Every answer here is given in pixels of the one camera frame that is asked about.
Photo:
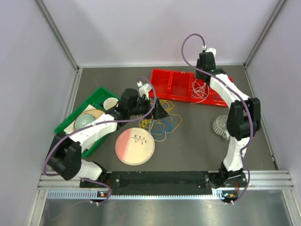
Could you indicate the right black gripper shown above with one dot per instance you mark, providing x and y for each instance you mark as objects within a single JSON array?
[{"x": 197, "y": 75}]

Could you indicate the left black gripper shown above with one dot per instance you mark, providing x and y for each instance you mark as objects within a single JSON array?
[{"x": 158, "y": 112}]

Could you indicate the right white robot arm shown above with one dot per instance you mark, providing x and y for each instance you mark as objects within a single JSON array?
[{"x": 244, "y": 118}]

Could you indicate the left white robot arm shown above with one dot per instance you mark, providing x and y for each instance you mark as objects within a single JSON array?
[{"x": 65, "y": 154}]

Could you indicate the red divided plastic bin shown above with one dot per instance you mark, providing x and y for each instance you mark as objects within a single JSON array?
[{"x": 183, "y": 86}]

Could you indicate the pink cream round plate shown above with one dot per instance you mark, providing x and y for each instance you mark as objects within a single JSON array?
[{"x": 134, "y": 146}]

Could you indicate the small cream cup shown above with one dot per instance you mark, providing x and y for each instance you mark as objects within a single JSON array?
[{"x": 110, "y": 102}]

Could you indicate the green plastic tray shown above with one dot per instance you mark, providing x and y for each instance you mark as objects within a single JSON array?
[{"x": 94, "y": 101}]

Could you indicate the round wooden board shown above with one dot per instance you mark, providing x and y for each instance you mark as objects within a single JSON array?
[{"x": 96, "y": 113}]

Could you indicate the grey ribbed ceramic mug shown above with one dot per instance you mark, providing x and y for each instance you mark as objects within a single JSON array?
[{"x": 220, "y": 127}]

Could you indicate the pale green bowl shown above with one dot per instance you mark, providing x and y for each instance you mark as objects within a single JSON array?
[{"x": 83, "y": 120}]

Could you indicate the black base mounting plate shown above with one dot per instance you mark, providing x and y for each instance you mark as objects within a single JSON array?
[{"x": 167, "y": 182}]

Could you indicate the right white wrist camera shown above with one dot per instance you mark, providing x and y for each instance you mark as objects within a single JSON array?
[{"x": 209, "y": 50}]

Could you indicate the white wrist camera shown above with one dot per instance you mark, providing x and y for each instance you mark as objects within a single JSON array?
[
  {"x": 144, "y": 90},
  {"x": 209, "y": 50}
]

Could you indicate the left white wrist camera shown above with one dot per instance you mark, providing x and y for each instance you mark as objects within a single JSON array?
[{"x": 144, "y": 90}]

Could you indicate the grey slotted cable duct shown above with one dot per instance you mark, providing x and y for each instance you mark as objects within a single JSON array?
[{"x": 96, "y": 195}]

